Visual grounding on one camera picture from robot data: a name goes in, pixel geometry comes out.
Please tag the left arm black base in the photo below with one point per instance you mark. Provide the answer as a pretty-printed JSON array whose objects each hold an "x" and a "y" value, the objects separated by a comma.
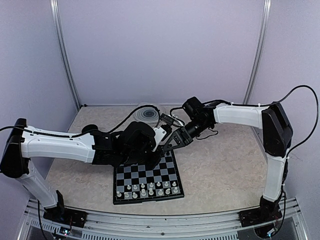
[{"x": 63, "y": 215}]

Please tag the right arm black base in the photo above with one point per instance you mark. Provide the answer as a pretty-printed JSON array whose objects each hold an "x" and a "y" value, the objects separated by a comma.
[{"x": 266, "y": 212}]

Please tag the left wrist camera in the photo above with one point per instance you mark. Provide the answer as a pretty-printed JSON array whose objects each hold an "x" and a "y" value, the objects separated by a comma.
[{"x": 161, "y": 133}]

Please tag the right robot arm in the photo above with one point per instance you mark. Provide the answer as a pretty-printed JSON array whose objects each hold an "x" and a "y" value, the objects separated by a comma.
[{"x": 271, "y": 119}]

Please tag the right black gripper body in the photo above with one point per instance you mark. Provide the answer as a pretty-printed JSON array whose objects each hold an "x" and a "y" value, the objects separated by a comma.
[{"x": 184, "y": 135}]

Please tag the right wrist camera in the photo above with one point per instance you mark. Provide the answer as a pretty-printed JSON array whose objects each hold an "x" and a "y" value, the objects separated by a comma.
[{"x": 172, "y": 120}]

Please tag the front aluminium rail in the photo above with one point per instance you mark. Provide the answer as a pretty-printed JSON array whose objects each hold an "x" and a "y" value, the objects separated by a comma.
[{"x": 101, "y": 225}]

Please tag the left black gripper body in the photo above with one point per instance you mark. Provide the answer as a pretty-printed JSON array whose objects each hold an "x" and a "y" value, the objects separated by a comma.
[{"x": 152, "y": 163}]

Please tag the right aluminium frame post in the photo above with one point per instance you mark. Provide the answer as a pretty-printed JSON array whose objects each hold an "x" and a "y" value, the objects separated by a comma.
[{"x": 267, "y": 4}]

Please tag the aluminium frame post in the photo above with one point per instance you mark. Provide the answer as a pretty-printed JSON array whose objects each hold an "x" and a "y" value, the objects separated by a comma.
[
  {"x": 54, "y": 5},
  {"x": 267, "y": 4}
]

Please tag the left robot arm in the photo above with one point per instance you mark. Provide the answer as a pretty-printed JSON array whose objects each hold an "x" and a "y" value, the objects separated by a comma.
[{"x": 138, "y": 143}]

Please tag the black white chess board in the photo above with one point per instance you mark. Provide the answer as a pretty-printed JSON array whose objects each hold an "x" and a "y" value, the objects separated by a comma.
[{"x": 136, "y": 174}]

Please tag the black plastic cup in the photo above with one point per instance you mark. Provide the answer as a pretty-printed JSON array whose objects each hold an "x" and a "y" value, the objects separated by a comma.
[{"x": 89, "y": 127}]

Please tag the left aluminium frame post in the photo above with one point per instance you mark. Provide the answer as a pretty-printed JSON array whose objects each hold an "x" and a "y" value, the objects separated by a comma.
[{"x": 54, "y": 5}]

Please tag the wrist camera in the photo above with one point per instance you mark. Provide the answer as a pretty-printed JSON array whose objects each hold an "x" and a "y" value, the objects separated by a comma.
[
  {"x": 161, "y": 133},
  {"x": 172, "y": 120}
]

